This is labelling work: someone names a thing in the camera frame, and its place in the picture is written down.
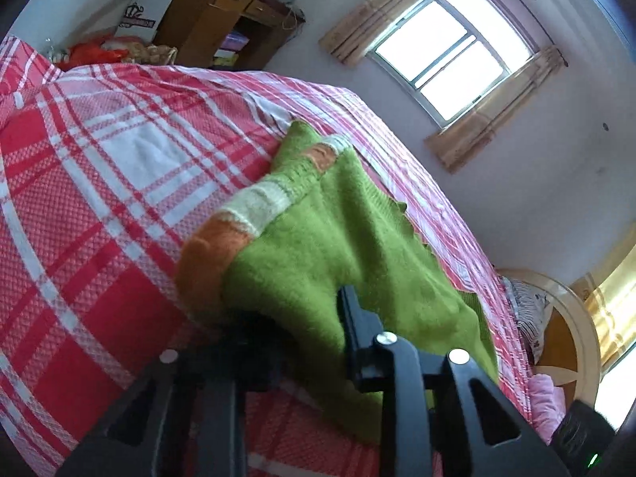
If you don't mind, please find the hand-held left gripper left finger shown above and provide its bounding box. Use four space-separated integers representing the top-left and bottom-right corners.
54 310 294 477

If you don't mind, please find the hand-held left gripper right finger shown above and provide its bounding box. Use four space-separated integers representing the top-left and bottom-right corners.
337 285 572 477

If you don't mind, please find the green orange striped knit sweater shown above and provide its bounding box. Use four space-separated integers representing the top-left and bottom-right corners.
176 120 500 445

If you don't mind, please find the pink pillow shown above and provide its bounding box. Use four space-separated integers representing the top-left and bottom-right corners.
527 372 567 445

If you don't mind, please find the light wooden headboard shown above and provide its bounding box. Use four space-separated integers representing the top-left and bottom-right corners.
497 268 604 408

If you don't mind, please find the golden curtain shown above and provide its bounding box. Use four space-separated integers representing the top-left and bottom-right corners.
569 238 636 373

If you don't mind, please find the striped white pillow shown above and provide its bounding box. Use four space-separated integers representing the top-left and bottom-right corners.
502 275 550 363

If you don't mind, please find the red plaid bed sheet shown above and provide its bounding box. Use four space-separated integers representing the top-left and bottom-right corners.
0 35 540 477

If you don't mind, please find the beige curtain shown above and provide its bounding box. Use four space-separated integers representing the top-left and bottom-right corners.
425 45 567 175
318 0 473 65

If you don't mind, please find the window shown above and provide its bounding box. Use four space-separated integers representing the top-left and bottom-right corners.
368 0 540 127

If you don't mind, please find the stack of boxes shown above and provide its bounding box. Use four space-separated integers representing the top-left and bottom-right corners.
213 31 249 68

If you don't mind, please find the brown patterned bag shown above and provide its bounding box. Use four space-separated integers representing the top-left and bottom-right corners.
122 42 178 66

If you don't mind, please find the red plastic bag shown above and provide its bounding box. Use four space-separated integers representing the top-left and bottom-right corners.
54 37 130 68

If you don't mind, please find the brown wooden desk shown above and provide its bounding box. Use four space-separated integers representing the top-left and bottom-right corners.
154 0 306 70

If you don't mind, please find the white paper bag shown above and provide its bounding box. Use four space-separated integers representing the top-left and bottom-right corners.
114 0 175 43

